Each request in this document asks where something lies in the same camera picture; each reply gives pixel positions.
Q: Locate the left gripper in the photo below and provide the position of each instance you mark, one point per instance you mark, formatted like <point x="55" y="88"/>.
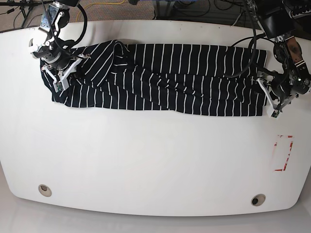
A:
<point x="285" y="89"/>

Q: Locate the table cable grommet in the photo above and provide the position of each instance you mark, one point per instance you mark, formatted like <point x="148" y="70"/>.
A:
<point x="44" y="190"/>
<point x="258" y="200"/>

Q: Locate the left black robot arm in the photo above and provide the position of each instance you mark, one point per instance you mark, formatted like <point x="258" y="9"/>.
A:
<point x="277" y="22"/>

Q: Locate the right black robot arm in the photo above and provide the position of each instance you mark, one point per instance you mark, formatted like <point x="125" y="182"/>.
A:
<point x="47" y="46"/>

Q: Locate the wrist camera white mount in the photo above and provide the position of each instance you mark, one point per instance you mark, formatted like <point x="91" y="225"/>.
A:
<point x="60" y="77"/>
<point x="272" y="108"/>

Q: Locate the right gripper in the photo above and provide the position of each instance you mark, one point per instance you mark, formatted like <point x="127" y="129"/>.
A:
<point x="56" y="60"/>

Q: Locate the black tripod stand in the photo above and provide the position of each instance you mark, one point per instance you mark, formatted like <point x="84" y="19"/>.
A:
<point x="19" y="14"/>

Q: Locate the black white striped T-shirt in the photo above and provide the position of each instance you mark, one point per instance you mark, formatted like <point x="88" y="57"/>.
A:
<point x="206" y="80"/>

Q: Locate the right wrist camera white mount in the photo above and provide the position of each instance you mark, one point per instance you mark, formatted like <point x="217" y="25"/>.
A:
<point x="60" y="77"/>

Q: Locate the white power strip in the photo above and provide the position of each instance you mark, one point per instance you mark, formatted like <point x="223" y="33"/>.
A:
<point x="299" y="11"/>

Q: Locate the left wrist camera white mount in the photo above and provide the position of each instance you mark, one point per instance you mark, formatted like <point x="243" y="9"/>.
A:
<point x="272" y="108"/>

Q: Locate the red tape rectangle marking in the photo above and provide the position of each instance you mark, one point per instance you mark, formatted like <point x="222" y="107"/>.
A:
<point x="281" y="152"/>

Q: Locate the left table cable grommet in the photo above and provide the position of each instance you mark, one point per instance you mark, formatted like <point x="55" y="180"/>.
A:
<point x="44" y="190"/>

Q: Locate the right table cable grommet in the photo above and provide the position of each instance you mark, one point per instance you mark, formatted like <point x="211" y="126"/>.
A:
<point x="258" y="200"/>

